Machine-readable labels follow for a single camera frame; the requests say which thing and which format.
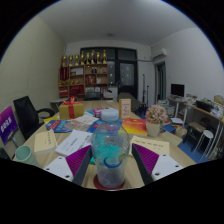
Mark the grey chair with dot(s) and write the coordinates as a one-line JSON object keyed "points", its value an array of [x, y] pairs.
{"points": [[135, 101]]}

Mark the black office chair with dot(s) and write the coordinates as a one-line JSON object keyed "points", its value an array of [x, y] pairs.
{"points": [[25, 113]]}

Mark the pink packet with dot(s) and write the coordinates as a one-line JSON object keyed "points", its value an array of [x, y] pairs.
{"points": [[99, 112]]}

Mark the yellow gift box red ribbon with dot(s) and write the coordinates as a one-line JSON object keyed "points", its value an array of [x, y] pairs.
{"points": [[71, 110]]}

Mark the purple sign board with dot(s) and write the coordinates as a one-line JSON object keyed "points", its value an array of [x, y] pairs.
{"points": [[7, 124]]}

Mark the pink flowers in white pot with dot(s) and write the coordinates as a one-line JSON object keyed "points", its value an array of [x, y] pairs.
{"points": [[156, 115]]}

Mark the white round stool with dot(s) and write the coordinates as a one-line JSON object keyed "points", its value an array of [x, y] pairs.
{"points": [[207, 134]]}

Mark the wooden shelf unit with trophies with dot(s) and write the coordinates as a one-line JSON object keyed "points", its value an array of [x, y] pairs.
{"points": [[83, 78]]}

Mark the teal book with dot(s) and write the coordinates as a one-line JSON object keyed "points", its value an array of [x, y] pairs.
{"points": [[92, 161]]}

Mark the black computer monitor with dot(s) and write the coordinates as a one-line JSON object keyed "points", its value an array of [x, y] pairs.
{"points": [[177, 90]]}

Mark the small pale yellow booklet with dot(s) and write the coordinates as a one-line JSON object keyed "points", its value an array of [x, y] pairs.
{"points": [[45, 141]]}

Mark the blue book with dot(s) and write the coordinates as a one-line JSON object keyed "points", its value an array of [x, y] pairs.
{"points": [[94, 126]]}

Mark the small round side table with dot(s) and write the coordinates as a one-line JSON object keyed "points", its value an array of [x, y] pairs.
{"points": [[57, 101]]}

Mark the mint green cup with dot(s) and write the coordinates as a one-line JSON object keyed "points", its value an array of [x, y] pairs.
{"points": [[24, 154]]}

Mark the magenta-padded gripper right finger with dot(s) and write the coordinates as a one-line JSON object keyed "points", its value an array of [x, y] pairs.
{"points": [[163, 166]]}

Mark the upright yellow carton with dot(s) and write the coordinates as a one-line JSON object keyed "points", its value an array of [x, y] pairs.
{"points": [[125, 108]]}

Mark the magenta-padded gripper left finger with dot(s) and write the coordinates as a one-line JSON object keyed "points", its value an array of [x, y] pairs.
{"points": [[61, 166]]}

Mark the orange red book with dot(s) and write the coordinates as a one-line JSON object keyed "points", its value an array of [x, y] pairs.
{"points": [[135, 126]]}

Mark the blue and red booklet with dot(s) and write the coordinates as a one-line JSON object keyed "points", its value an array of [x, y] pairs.
{"points": [[57, 125]]}

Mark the white wall air conditioner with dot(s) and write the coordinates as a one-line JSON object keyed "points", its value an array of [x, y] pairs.
{"points": [[159, 53]]}

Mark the clear plastic water bottle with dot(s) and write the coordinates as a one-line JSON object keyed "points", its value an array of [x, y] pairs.
{"points": [[110, 150]]}

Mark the wide pale yellow booklet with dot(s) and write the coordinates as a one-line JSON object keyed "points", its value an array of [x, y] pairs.
{"points": [[153, 145]]}

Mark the white printed booklet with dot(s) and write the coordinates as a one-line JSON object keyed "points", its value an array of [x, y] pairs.
{"points": [[71, 142]]}

